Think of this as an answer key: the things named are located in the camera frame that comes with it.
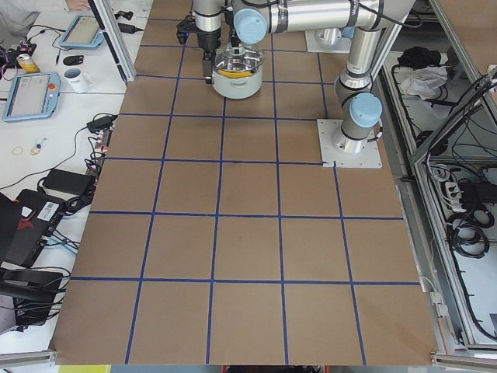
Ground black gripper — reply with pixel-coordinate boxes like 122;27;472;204
196;30;221;84
229;24;240;47

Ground glass pot lid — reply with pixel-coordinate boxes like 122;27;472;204
213;44;265;73

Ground yellow corn cob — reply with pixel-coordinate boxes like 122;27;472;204
214;69;255;78

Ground white electric cooking pot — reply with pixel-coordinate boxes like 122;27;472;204
212;44;265;99

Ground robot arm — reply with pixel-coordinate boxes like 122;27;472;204
186;1;360;85
232;1;414;154

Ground blue teach pendant far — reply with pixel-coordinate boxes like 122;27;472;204
59;15;105;50

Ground blue teach pendant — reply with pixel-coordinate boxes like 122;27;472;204
59;15;105;50
2;71;61;122

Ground white mug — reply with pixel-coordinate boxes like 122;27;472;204
64;68;93;93

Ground black round object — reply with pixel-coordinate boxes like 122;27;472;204
63;55;84;66

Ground black power adapter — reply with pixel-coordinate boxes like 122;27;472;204
42;169;96;196

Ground blue teach pendant near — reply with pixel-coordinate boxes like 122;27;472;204
2;71;61;122

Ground yellow drink can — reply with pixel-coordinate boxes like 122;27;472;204
16;54;40;74

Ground black cloth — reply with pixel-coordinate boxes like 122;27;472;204
398;46;441;69

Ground white crumpled cloth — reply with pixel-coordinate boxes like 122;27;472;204
399;67;448;100

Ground black laptop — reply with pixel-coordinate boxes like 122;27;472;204
1;189;65;268

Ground aluminium frame post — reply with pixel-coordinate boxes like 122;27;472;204
89;0;136;84

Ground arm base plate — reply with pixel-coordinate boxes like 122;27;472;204
305;27;355;54
317;119;382;169

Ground coiled black cables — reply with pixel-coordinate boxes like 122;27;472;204
446;209;492;259

